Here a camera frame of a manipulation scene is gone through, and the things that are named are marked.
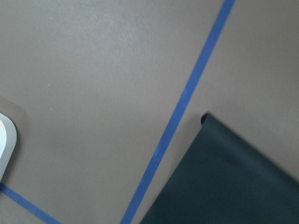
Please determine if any white desk lamp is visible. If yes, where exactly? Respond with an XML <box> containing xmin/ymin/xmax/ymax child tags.
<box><xmin>0</xmin><ymin>113</ymin><xmax>17</xmax><ymax>179</ymax></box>

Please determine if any black mouse pad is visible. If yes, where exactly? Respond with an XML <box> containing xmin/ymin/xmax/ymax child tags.
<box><xmin>142</xmin><ymin>113</ymin><xmax>299</xmax><ymax>224</ymax></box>

